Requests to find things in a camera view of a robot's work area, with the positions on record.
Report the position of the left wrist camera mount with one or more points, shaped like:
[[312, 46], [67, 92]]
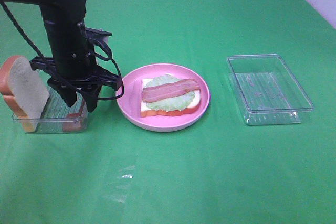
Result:
[[98, 34]]

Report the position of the pink round plate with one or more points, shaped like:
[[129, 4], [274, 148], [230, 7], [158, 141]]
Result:
[[129, 103]]

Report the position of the left clear plastic tray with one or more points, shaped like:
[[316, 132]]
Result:
[[53, 115]]

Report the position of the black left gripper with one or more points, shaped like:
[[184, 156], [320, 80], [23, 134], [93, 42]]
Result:
[[85, 74]]

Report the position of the tray toy bacon strip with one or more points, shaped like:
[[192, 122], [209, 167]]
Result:
[[76, 121], [154, 92]]

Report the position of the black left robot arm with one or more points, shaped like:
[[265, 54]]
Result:
[[66, 31]]

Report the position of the right clear plastic tray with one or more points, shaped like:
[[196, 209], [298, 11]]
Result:
[[266, 90]]

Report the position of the clear plastic tray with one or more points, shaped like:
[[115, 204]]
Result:
[[266, 90], [53, 115]]

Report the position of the toy bread slice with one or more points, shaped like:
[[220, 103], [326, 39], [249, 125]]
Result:
[[174, 113], [23, 91]]

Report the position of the clear plastic film piece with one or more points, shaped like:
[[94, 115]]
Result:
[[116, 184]]

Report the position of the green toy lettuce leaf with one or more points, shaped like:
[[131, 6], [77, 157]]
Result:
[[189, 100]]

